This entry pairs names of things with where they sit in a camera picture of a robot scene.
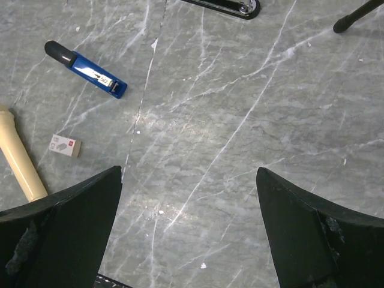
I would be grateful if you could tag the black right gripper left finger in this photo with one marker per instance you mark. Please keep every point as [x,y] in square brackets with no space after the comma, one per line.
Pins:
[60,240]

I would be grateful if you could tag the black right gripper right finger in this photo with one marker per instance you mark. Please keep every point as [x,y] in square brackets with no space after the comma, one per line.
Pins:
[315,242]

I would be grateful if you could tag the blue stapler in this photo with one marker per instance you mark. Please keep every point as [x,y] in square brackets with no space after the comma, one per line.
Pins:
[86,69]

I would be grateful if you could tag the black stapler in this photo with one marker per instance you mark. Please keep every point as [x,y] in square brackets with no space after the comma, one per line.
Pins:
[246,10]

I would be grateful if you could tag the small staple box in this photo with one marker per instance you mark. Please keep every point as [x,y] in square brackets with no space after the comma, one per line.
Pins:
[65,146]

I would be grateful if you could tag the black music stand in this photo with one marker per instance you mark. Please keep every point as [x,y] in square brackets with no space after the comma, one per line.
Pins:
[347,21]

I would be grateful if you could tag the cream recorder flute piece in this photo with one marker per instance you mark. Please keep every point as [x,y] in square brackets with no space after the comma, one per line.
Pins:
[18,158]

